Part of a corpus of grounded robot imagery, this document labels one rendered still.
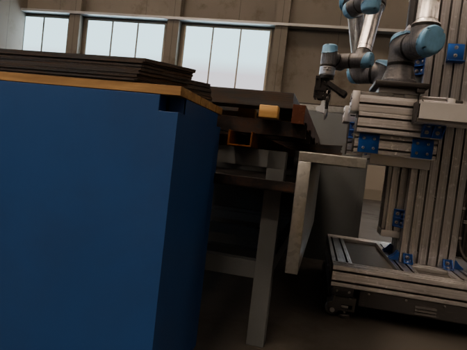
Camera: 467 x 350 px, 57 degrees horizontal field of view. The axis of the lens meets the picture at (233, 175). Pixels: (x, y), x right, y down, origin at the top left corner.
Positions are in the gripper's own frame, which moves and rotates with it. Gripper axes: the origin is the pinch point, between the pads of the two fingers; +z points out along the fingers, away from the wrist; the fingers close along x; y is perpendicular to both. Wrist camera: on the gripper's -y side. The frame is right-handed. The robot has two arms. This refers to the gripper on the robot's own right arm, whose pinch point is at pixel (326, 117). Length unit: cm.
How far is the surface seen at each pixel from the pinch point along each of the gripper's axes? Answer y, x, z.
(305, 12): 96, -813, -329
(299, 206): 2, 84, 37
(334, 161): -6, 84, 22
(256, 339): 12, 73, 86
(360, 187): -26, -82, 36
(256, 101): 21, 77, 5
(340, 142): -10, -82, 7
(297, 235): 2, 84, 46
